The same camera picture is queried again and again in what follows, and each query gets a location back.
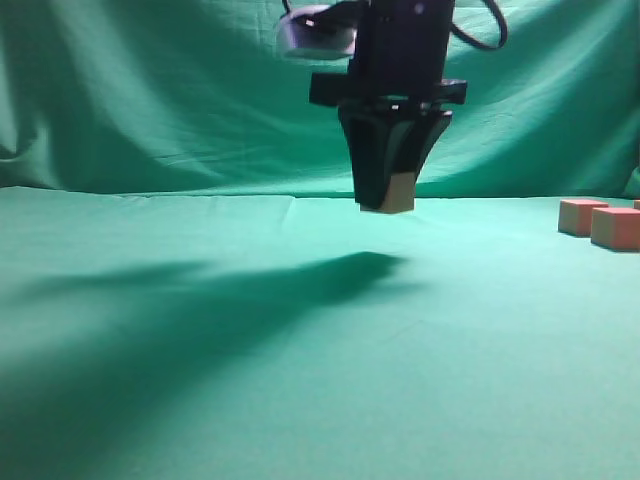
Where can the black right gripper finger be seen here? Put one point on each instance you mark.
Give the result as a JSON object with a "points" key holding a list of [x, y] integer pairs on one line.
{"points": [[421, 138]]}

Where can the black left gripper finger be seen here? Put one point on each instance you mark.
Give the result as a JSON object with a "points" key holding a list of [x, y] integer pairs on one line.
{"points": [[374, 141]]}

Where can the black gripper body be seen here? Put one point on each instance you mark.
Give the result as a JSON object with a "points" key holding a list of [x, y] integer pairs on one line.
{"points": [[400, 53]]}

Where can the pink wooden cube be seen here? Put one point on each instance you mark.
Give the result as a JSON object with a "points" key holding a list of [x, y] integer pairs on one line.
{"points": [[399, 197]]}

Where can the pink cube back right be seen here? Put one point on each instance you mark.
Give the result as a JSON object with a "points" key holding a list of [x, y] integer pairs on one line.
{"points": [[575, 216]]}

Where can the pink cube front right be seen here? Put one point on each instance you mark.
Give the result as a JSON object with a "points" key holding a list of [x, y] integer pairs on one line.
{"points": [[615, 228]]}

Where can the green backdrop cloth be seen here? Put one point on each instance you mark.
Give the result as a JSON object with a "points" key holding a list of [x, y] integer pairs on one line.
{"points": [[192, 97]]}

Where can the green table cloth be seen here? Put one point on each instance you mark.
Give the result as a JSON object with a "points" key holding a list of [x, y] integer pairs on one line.
{"points": [[269, 337]]}

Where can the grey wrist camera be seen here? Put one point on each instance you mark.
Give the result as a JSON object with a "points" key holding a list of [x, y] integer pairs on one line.
{"points": [[318, 32]]}

